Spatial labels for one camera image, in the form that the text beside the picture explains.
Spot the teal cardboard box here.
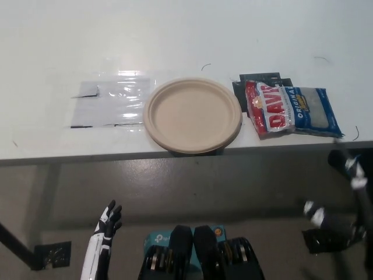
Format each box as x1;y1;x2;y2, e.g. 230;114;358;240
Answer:
142;224;227;266

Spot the black tape patch under bag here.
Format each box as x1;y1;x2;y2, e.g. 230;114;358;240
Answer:
232;72;292;117

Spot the red blue sunflower seed bag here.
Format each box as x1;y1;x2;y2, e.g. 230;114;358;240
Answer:
244;80;344;141

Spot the beige paper plate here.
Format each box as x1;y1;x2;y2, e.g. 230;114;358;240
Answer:
142;76;243;154

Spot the black and blue bulky object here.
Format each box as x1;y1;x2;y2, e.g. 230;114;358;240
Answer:
328;150;350;176

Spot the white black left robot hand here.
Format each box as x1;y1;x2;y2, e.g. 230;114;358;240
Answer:
80;199;123;280

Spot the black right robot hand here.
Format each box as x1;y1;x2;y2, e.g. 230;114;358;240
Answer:
302;154;373;243

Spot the clear plastic taped grey sheet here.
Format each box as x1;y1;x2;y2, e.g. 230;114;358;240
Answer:
69;69;157;129

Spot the black slanted table leg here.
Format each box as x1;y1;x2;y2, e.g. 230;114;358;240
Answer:
0;221;36;271

